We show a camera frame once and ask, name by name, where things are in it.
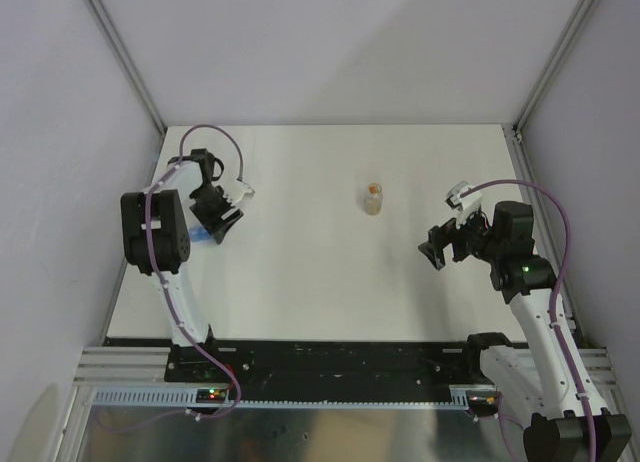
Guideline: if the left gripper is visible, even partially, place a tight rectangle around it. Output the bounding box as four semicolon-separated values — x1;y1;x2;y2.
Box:
190;184;243;244

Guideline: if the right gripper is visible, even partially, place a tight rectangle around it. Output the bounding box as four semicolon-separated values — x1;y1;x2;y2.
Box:
418;204;503;270

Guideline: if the blue pill organizer box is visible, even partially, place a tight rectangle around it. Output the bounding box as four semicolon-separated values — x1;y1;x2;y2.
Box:
189;226;212;243

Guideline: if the clear pill bottle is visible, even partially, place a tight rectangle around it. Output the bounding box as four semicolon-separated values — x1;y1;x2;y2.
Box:
362;183;383;216

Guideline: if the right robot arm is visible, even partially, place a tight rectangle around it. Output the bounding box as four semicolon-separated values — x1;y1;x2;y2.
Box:
419;201;632;461

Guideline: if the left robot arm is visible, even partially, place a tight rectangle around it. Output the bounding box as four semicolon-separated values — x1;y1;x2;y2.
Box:
120;148;251;347

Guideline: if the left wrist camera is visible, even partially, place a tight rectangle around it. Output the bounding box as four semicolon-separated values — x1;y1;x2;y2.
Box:
222;179;255;207

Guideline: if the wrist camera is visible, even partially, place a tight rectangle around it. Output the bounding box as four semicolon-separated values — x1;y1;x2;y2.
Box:
445;181;482;228
222;179;255;207

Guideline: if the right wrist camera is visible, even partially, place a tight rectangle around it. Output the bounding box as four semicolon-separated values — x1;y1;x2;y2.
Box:
445;181;482;228

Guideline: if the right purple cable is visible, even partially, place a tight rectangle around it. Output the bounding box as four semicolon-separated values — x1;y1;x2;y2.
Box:
459;179;599;462

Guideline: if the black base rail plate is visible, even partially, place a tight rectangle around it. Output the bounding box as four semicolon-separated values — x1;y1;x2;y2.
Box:
164;339;481;401

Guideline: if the grey cable duct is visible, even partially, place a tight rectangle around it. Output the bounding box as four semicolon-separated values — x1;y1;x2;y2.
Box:
93;387;497;410

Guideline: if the left aluminium frame post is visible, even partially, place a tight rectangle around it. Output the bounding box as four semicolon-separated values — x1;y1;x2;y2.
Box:
83;0;167;135

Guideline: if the aluminium frame post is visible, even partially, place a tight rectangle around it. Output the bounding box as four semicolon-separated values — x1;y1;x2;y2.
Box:
512;0;601;133
83;0;167;135

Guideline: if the right aluminium frame post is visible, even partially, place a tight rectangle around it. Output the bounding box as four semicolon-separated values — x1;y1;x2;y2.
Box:
512;0;601;133

